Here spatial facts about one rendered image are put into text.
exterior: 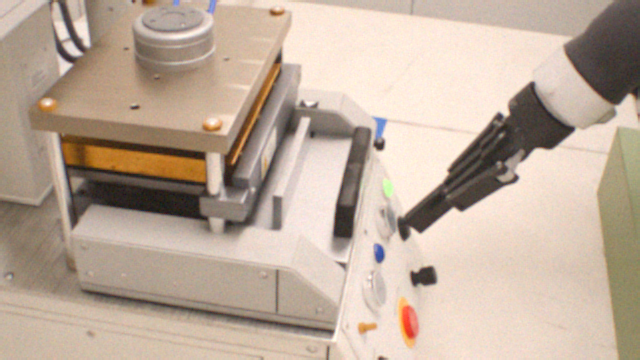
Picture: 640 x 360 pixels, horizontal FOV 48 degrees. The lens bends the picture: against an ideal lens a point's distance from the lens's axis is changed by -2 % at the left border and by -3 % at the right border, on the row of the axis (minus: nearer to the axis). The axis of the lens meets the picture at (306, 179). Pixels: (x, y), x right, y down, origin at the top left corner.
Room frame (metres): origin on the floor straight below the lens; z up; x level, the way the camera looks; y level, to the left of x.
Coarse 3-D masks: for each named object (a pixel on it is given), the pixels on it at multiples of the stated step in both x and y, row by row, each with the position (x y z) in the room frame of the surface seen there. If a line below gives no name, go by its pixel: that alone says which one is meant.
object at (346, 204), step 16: (368, 128) 0.70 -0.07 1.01; (352, 144) 0.66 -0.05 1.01; (368, 144) 0.67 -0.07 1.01; (352, 160) 0.63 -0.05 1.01; (352, 176) 0.60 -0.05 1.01; (352, 192) 0.58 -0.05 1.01; (336, 208) 0.56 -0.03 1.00; (352, 208) 0.56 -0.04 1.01; (336, 224) 0.56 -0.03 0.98; (352, 224) 0.56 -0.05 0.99
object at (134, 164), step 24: (264, 96) 0.67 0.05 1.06; (72, 144) 0.57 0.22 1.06; (96, 144) 0.57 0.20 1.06; (120, 144) 0.57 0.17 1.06; (144, 144) 0.57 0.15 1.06; (240, 144) 0.58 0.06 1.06; (72, 168) 0.57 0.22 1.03; (96, 168) 0.57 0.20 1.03; (120, 168) 0.56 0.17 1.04; (144, 168) 0.56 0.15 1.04; (168, 168) 0.56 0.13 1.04; (192, 168) 0.55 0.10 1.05; (192, 192) 0.55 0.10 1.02
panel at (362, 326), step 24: (384, 192) 0.73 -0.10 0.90; (360, 240) 0.61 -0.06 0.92; (384, 240) 0.67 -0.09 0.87; (408, 240) 0.75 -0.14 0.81; (360, 264) 0.58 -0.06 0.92; (384, 264) 0.64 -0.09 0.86; (408, 264) 0.71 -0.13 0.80; (360, 288) 0.55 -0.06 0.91; (408, 288) 0.67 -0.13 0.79; (360, 312) 0.53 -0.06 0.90; (384, 312) 0.58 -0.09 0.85; (360, 336) 0.50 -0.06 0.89; (384, 336) 0.55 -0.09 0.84
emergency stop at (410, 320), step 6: (408, 306) 0.63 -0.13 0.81; (402, 312) 0.62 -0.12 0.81; (408, 312) 0.62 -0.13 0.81; (414, 312) 0.63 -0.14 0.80; (402, 318) 0.61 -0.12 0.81; (408, 318) 0.61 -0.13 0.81; (414, 318) 0.62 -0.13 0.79; (408, 324) 0.60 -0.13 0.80; (414, 324) 0.61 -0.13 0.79; (408, 330) 0.60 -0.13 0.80; (414, 330) 0.60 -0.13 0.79; (408, 336) 0.60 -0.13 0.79; (414, 336) 0.60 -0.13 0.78
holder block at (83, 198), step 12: (84, 180) 0.60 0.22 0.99; (84, 192) 0.58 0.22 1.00; (144, 192) 0.58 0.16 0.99; (156, 192) 0.58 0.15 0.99; (168, 192) 0.59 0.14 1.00; (84, 204) 0.57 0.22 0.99; (96, 204) 0.57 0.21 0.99; (108, 204) 0.57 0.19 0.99; (120, 204) 0.57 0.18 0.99; (132, 204) 0.57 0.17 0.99; (144, 204) 0.56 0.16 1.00; (156, 204) 0.57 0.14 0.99; (168, 204) 0.57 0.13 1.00; (180, 216) 0.56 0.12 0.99; (192, 216) 0.55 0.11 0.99; (204, 216) 0.55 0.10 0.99
